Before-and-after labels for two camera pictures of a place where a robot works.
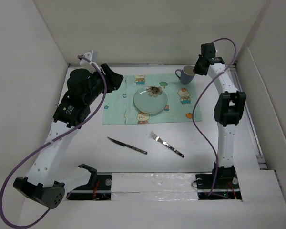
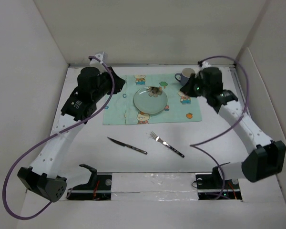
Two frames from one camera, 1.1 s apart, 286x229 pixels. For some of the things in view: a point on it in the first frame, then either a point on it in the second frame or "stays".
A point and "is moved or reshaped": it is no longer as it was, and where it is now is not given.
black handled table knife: [129, 146] stays
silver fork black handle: [154, 136] stays
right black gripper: [197, 69] -> [188, 88]
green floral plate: [150, 99] stays
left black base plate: [99, 189] stays
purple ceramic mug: [187, 75] is moved or reshaped
